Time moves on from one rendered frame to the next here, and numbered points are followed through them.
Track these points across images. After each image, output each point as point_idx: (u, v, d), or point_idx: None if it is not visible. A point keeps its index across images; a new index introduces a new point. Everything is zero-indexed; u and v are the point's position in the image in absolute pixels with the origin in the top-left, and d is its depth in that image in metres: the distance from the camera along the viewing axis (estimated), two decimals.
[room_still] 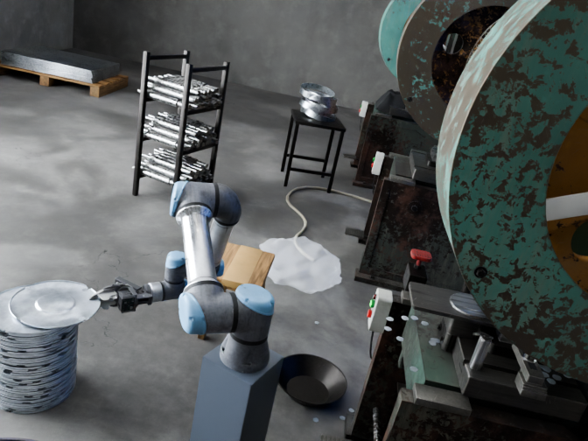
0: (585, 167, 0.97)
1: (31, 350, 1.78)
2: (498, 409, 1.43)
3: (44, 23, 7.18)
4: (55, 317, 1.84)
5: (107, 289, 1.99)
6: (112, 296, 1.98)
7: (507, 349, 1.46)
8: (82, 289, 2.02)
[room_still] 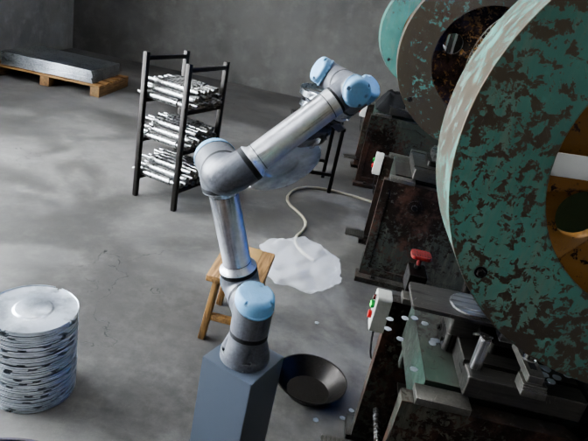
0: None
1: (31, 350, 1.78)
2: (498, 409, 1.43)
3: (44, 23, 7.18)
4: None
5: None
6: None
7: (507, 349, 1.46)
8: (313, 148, 1.84)
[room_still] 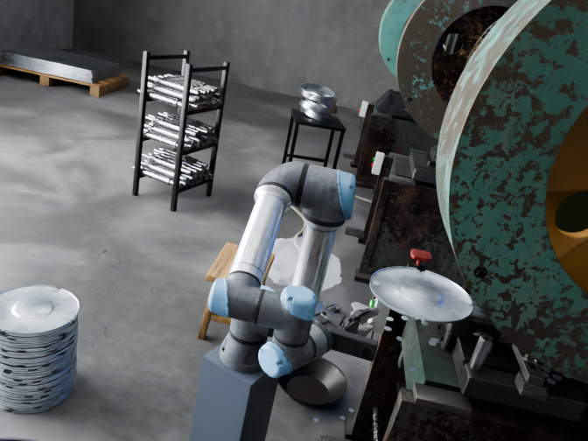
0: None
1: (31, 350, 1.78)
2: (498, 409, 1.43)
3: (44, 23, 7.18)
4: (398, 279, 1.60)
5: (365, 310, 1.33)
6: (353, 311, 1.35)
7: (507, 349, 1.46)
8: (424, 318, 1.43)
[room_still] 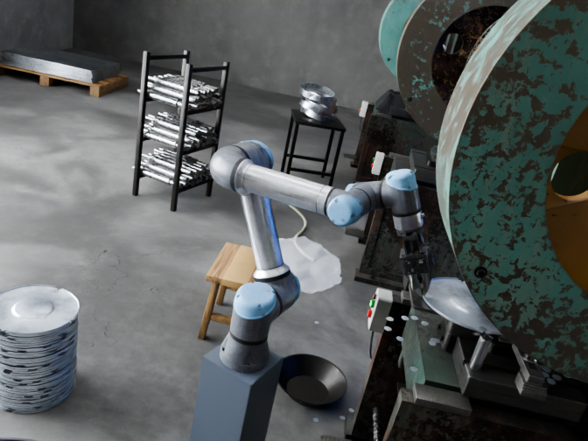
0: None
1: (31, 350, 1.78)
2: (498, 409, 1.43)
3: (44, 23, 7.18)
4: (446, 290, 1.59)
5: (407, 276, 1.53)
6: (411, 276, 1.49)
7: (507, 349, 1.46)
8: (487, 330, 1.42)
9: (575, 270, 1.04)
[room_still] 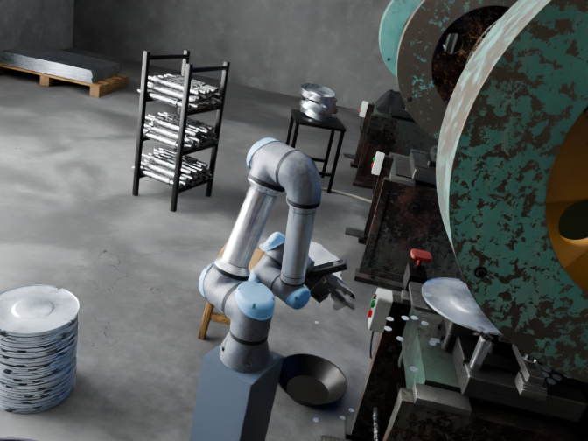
0: None
1: (31, 350, 1.78)
2: (498, 409, 1.43)
3: (44, 23, 7.18)
4: (447, 290, 1.59)
5: (340, 283, 1.89)
6: None
7: (507, 349, 1.46)
8: (486, 330, 1.42)
9: None
